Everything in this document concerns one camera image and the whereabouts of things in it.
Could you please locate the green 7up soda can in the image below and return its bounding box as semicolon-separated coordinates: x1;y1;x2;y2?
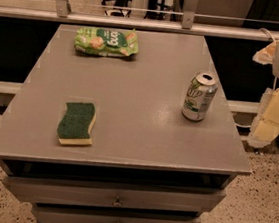
182;71;218;121

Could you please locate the metal railing frame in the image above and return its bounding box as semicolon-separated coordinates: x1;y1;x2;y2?
0;0;279;41

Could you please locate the grey drawer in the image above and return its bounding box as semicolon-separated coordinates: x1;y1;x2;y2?
3;176;226;213
32;206;201;223

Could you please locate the top grey drawer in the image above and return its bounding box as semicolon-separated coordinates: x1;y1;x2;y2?
3;176;226;213

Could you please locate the grey drawer cabinet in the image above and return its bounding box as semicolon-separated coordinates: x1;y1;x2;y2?
0;24;250;223

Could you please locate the green and yellow sponge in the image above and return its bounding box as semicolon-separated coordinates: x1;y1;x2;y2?
57;102;96;146

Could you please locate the green rice chip bag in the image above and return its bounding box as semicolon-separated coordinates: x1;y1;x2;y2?
74;27;139;58

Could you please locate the metal drawer knob upper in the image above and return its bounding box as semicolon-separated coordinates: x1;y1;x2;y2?
113;198;123;207

